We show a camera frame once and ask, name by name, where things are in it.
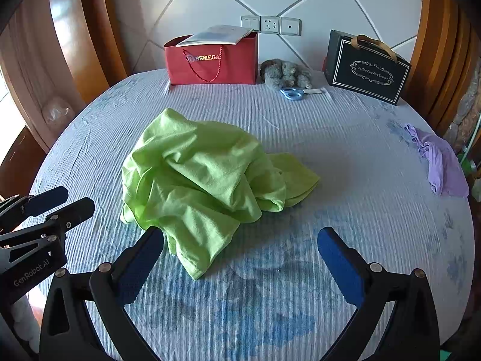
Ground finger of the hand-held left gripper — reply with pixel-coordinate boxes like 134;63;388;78
0;197;95;264
0;186;69;230

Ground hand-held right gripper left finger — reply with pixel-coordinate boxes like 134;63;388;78
39;226;165;361

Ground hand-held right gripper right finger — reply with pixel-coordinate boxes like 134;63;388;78
317;227;440;361

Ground green garment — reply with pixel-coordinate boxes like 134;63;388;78
120;108;321;281

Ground wooden nightstand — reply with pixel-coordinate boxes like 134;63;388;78
0;126;46;198

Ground blue striped bedspread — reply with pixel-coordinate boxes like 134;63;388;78
28;68;476;361

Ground clear plastic bag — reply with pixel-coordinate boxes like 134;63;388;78
42;97;72;126

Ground purple cloth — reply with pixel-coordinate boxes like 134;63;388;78
404;123;470;198

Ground green plastic bag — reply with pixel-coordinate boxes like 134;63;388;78
456;147;481;181

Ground blue scissors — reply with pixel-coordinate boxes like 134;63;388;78
280;87;324;101

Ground black gift box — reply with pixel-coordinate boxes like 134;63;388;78
324;29;412;106

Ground grey plush toy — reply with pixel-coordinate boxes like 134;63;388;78
260;59;313;91

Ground red gift bag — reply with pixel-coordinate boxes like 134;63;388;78
164;31;260;86

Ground white paper booklet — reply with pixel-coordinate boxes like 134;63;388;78
176;25;255;48

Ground wooden headboard post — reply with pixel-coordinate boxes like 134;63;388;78
409;0;481;132
77;0;128;102

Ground white wall sockets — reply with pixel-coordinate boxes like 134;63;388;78
280;17;302;37

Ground white wall socket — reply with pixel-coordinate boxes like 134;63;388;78
260;16;281;34

